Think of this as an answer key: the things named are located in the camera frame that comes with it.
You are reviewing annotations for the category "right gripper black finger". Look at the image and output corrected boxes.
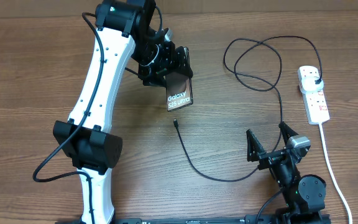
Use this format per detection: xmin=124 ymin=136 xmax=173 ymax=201
xmin=278 ymin=121 xmax=298 ymax=145
xmin=246 ymin=129 xmax=266 ymax=162

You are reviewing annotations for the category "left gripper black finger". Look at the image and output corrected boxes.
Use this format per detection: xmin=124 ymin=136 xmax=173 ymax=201
xmin=174 ymin=46 xmax=193 ymax=78
xmin=142 ymin=73 xmax=167 ymax=87

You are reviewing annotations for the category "Galaxy smartphone with bronze screen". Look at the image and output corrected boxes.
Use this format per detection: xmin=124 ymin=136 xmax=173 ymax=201
xmin=165 ymin=46 xmax=195 ymax=112

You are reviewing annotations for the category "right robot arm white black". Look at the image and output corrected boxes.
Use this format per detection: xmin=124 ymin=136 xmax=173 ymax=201
xmin=244 ymin=122 xmax=331 ymax=224

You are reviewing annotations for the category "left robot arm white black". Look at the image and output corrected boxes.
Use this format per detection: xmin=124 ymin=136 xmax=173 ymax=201
xmin=53 ymin=0 xmax=193 ymax=223

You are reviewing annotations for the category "white charger plug adapter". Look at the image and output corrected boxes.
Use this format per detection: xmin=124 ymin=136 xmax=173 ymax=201
xmin=299 ymin=77 xmax=324 ymax=94

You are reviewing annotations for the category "white power strip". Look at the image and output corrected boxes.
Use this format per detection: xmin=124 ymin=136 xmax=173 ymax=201
xmin=297 ymin=65 xmax=330 ymax=124

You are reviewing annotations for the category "white power strip cord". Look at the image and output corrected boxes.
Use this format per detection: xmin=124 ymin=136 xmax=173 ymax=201
xmin=318 ymin=123 xmax=354 ymax=224

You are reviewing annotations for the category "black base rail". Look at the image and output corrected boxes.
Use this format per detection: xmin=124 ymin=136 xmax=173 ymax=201
xmin=55 ymin=215 xmax=331 ymax=224

